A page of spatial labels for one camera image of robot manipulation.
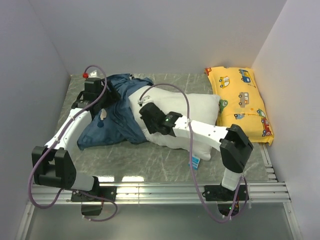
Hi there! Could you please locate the aluminium mounting rail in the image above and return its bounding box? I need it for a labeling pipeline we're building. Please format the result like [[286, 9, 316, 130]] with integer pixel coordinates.
[[32, 143, 291, 206]]

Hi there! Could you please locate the blue white pillow label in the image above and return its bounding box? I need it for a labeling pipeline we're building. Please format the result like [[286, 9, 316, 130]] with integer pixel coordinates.
[[188, 155, 201, 170]]

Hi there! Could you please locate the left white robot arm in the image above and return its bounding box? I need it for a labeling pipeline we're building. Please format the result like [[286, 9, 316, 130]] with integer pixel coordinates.
[[28, 77, 121, 203]]

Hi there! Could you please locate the blue cartoon pillowcase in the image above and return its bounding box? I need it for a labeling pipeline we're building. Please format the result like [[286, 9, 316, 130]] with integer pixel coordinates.
[[77, 73, 154, 150]]

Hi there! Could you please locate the yellow car print pillow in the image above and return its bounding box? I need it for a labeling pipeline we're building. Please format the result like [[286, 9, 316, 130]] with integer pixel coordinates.
[[204, 66, 274, 144]]

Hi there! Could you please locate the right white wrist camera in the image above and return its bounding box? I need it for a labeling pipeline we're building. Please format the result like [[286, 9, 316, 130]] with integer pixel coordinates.
[[137, 95, 153, 107]]

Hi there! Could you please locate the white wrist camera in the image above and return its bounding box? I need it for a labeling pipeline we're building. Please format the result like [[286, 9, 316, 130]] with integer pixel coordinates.
[[82, 70, 98, 79], [137, 95, 153, 107]]

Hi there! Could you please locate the white pillow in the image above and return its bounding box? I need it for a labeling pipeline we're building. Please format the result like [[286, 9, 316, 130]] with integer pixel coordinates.
[[128, 86, 221, 151]]

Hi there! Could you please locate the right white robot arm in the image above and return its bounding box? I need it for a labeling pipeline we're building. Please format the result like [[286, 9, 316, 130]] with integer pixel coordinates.
[[139, 102, 254, 202]]

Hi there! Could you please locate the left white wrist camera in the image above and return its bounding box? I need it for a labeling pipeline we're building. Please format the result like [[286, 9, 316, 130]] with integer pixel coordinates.
[[82, 70, 98, 79]]

